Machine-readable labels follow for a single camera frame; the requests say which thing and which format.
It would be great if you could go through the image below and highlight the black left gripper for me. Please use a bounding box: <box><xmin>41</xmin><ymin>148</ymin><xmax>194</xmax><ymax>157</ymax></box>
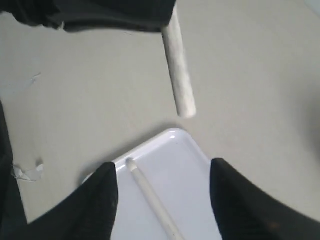
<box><xmin>0</xmin><ymin>106</ymin><xmax>27</xmax><ymax>240</ymax></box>

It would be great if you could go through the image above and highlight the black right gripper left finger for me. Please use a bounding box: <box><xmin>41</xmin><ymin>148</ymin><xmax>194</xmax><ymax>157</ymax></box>
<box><xmin>24</xmin><ymin>162</ymin><xmax>118</xmax><ymax>240</ymax></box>

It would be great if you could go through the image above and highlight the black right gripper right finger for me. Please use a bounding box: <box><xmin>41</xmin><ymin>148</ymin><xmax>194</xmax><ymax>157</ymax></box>
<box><xmin>210</xmin><ymin>158</ymin><xmax>320</xmax><ymax>240</ymax></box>

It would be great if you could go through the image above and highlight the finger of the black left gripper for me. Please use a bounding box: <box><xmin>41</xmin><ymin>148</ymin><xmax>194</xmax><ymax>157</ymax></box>
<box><xmin>0</xmin><ymin>0</ymin><xmax>176</xmax><ymax>33</ymax></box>

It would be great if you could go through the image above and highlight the wooden drumstick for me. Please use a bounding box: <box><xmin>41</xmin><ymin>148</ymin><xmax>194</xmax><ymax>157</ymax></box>
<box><xmin>125</xmin><ymin>158</ymin><xmax>185</xmax><ymax>240</ymax></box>
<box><xmin>161</xmin><ymin>5</ymin><xmax>197</xmax><ymax>119</ymax></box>

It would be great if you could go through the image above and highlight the white plastic tray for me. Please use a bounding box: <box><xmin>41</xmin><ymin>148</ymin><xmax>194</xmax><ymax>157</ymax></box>
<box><xmin>111</xmin><ymin>128</ymin><xmax>221</xmax><ymax>240</ymax></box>

